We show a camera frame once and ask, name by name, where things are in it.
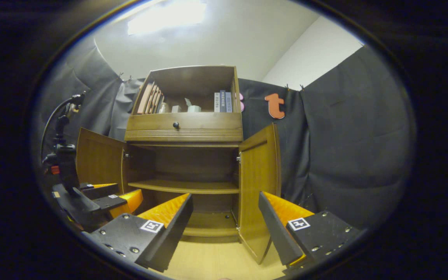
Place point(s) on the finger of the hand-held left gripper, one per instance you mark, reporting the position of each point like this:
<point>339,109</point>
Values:
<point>109,201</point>
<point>99,191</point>

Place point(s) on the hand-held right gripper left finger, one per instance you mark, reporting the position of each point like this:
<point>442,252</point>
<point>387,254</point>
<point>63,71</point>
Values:
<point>177,233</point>

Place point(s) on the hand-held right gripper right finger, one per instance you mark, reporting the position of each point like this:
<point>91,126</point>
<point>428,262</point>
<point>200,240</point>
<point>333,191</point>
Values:
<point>274,233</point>

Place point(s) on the wooden cabinet door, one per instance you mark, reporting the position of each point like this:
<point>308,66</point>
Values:
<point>259,175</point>
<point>99,159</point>

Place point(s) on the wooden shoe cabinet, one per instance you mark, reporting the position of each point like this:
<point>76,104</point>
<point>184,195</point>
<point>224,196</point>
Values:
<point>193,159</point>

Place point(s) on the small glass bottle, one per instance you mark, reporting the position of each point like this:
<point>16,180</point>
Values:
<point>163,108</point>

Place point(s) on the black backdrop cloth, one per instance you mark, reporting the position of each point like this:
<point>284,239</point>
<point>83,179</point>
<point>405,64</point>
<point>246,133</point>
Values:
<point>344,155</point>

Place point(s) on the small grey box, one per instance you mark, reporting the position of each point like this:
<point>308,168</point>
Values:
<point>176,109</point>

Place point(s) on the white cup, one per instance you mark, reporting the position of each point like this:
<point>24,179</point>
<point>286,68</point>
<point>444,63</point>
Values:
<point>194,108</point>

